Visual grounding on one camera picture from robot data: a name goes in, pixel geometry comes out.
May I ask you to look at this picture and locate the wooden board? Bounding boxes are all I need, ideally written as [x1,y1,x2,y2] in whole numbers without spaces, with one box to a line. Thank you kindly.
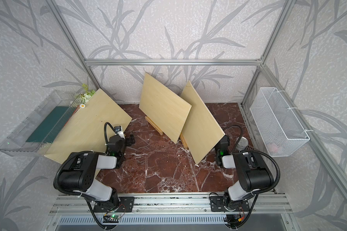
[45,89,132,164]
[139,73,191,143]
[180,81,225,164]

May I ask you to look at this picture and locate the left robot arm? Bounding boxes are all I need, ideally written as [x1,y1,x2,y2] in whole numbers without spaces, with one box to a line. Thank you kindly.
[53,122,135,209]

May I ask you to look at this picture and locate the wooden easel frame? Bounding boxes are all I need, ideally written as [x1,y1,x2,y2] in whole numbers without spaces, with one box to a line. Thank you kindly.
[145,116,163,135]
[179,133,189,150]

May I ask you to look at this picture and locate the clear acrylic shelf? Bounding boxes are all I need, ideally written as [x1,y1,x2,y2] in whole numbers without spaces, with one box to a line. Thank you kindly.
[0,90,79,157]

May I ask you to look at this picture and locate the metal tin can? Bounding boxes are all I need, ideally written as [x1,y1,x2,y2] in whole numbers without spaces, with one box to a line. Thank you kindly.
[235,137,249,151]

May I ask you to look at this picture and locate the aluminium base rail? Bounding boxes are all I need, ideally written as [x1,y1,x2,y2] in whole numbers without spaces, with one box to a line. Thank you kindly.
[49,192,293,216]

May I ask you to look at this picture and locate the white wire basket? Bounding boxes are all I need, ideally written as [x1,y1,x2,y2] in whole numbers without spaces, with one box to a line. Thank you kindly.
[250,87,310,157]

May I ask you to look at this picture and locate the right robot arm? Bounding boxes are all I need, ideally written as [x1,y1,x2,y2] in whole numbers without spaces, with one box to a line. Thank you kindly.
[215,125,281,208]

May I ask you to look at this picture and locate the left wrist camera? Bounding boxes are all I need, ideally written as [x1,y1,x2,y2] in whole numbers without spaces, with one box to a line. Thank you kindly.
[114,126,125,139]

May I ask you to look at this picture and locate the pink item in basket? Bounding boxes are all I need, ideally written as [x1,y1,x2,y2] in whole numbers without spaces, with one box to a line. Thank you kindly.
[267,143,283,155]

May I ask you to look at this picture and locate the green mat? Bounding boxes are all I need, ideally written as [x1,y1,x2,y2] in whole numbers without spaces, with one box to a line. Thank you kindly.
[26,106,71,143]

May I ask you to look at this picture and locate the potted artificial flowers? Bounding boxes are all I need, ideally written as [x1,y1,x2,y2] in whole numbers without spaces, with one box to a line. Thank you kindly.
[75,83,96,108]

